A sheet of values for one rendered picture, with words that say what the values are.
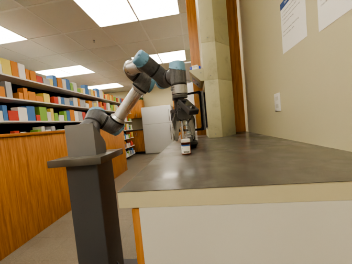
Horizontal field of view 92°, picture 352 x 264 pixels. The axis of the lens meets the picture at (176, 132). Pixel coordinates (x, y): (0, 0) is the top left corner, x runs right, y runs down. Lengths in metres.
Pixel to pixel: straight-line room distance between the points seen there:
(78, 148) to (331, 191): 1.16
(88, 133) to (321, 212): 1.09
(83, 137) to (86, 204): 0.40
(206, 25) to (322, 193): 1.39
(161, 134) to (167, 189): 6.05
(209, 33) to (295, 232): 1.40
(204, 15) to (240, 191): 1.43
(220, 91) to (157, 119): 5.12
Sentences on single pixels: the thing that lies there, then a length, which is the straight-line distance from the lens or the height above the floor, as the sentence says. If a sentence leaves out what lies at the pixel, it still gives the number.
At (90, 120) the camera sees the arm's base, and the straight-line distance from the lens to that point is 1.24.
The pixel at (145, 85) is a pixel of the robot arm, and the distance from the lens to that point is 1.23.
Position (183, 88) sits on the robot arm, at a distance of 0.78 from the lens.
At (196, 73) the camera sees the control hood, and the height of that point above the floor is 1.47.
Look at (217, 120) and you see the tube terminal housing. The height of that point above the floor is 1.08.
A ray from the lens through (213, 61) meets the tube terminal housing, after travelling 1.50.
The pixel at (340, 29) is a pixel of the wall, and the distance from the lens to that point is 0.90.
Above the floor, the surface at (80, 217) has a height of 0.57.
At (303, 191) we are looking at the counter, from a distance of 0.46.
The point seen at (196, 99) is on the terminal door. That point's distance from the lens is 1.75.
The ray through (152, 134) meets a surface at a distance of 6.51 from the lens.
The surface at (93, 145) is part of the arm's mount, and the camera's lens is 1.15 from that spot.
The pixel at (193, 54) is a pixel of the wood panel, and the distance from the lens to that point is 1.91.
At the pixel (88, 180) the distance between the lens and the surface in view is 1.18.
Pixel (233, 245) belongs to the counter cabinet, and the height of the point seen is 0.81.
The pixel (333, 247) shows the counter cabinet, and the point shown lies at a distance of 0.54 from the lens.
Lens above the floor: 1.09
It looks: 3 degrees down
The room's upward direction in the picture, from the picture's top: 5 degrees counter-clockwise
